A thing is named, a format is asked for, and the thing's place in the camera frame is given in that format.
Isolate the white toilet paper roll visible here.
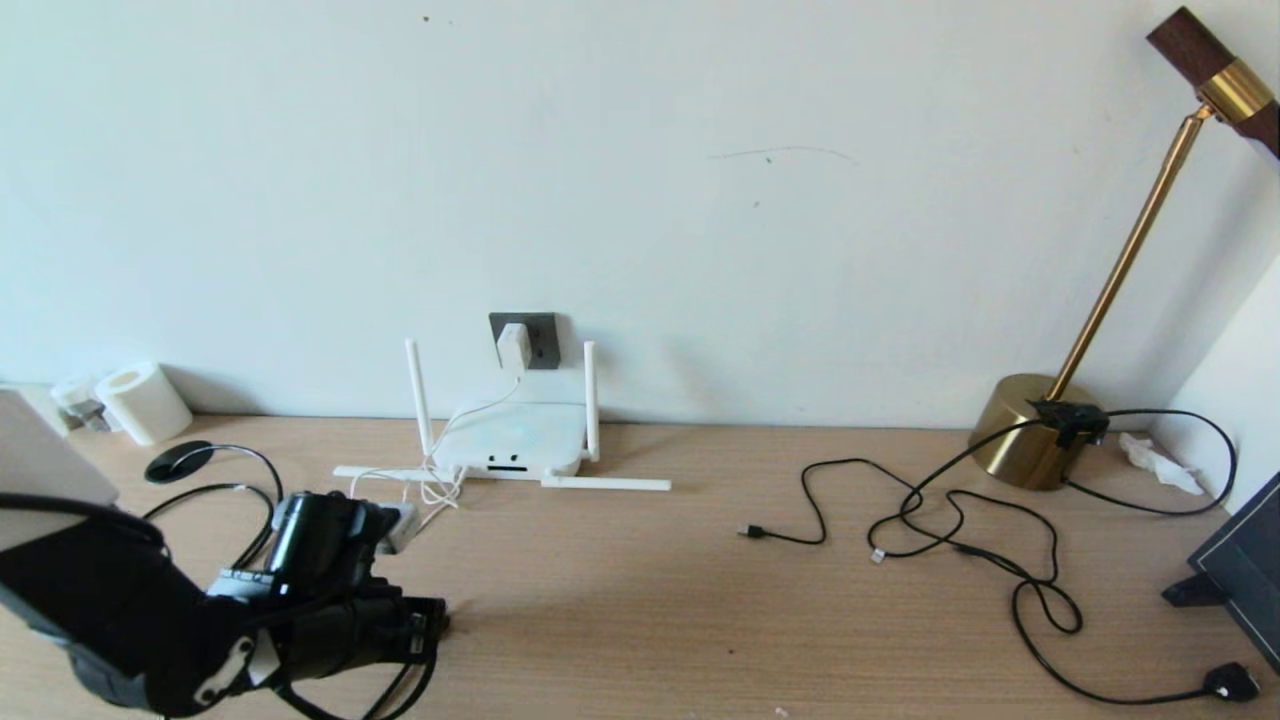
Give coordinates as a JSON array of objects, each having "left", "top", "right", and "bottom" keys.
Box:
[{"left": 97, "top": 362, "right": 194, "bottom": 446}]

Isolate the grey wall socket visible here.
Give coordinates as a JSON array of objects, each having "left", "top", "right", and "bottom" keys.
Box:
[{"left": 489, "top": 313, "right": 561, "bottom": 371}]

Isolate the black clip stand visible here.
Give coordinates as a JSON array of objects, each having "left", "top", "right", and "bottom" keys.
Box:
[{"left": 1160, "top": 575, "right": 1229, "bottom": 608}]

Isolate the crumpled white tissue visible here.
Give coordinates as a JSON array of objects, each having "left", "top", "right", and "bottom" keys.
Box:
[{"left": 1118, "top": 432, "right": 1204, "bottom": 497}]

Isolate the black cable with white connector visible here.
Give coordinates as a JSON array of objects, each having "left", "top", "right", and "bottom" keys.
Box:
[{"left": 866, "top": 488, "right": 1059, "bottom": 586}]

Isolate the black network cable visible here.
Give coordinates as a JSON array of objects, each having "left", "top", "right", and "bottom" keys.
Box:
[{"left": 140, "top": 443, "right": 441, "bottom": 720}]

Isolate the gold desk lamp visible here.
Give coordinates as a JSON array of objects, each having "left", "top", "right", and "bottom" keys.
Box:
[{"left": 965, "top": 8, "right": 1280, "bottom": 491}]

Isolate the black clip on lamp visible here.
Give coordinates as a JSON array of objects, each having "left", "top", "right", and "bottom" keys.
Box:
[{"left": 1026, "top": 400, "right": 1111, "bottom": 449}]

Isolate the white router with antennas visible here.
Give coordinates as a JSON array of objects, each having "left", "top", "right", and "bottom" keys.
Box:
[{"left": 333, "top": 340, "right": 673, "bottom": 493}]

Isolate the black lamp power cord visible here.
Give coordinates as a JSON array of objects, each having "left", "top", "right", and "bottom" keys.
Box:
[{"left": 868, "top": 408, "right": 1261, "bottom": 706}]

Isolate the black USB cable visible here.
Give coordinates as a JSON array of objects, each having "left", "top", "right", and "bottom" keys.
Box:
[{"left": 738, "top": 458, "right": 923, "bottom": 546}]

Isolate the thin white power cable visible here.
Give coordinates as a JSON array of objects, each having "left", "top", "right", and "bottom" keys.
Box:
[{"left": 350, "top": 370, "right": 523, "bottom": 531}]

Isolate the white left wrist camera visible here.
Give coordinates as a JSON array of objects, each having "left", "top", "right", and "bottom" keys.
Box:
[{"left": 380, "top": 503, "right": 419, "bottom": 556}]

